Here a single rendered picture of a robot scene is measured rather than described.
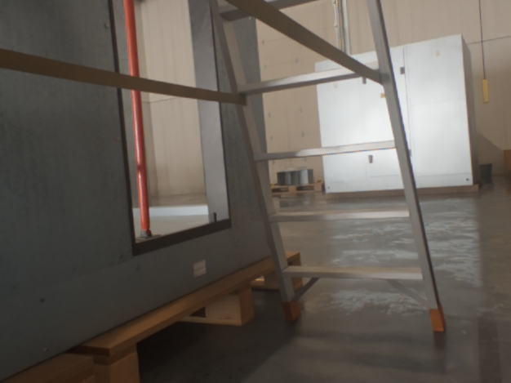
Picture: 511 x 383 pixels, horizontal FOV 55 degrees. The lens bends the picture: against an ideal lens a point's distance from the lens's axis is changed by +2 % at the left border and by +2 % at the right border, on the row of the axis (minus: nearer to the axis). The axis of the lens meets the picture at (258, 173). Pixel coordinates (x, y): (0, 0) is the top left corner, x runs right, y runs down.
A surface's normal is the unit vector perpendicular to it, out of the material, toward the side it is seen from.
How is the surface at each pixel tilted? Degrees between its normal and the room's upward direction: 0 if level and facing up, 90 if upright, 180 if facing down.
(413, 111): 90
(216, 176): 90
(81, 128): 90
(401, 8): 90
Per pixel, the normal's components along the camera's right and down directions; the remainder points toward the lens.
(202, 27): -0.47, 0.05
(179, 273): 0.88, -0.07
